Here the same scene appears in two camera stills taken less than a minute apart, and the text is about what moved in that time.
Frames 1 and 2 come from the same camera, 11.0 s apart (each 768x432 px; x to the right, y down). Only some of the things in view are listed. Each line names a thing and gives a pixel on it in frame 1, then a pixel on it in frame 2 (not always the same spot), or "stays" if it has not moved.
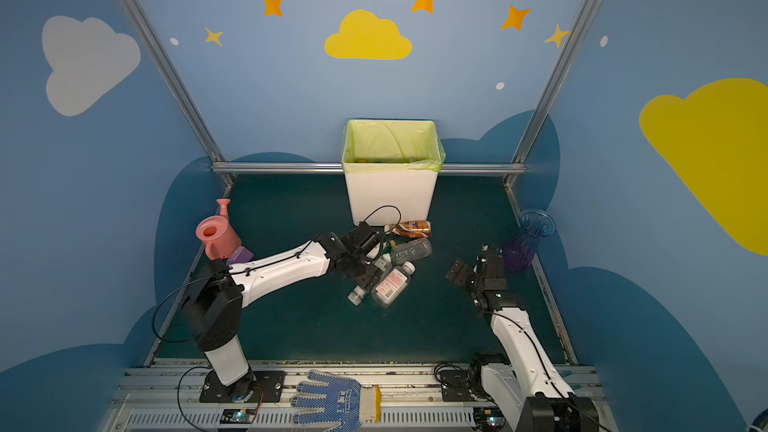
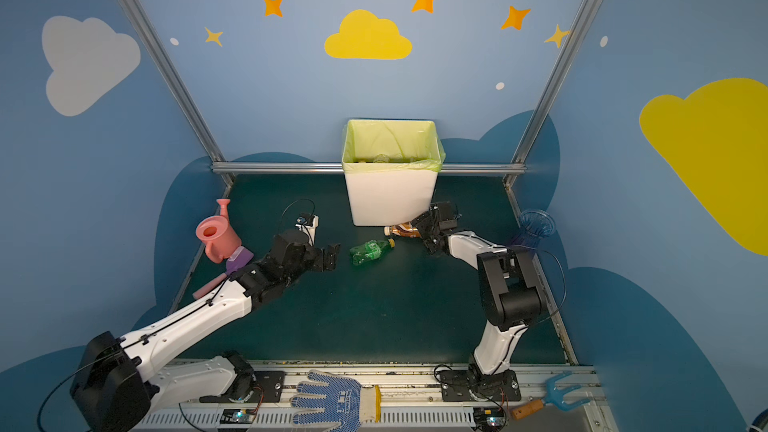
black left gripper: [372, 270] to [318, 257]
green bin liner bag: [405, 144] stays
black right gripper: [462, 273] to [425, 230]
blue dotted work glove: [346, 403] stays
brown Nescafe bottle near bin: [410, 228] stays
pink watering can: [218, 234] stays
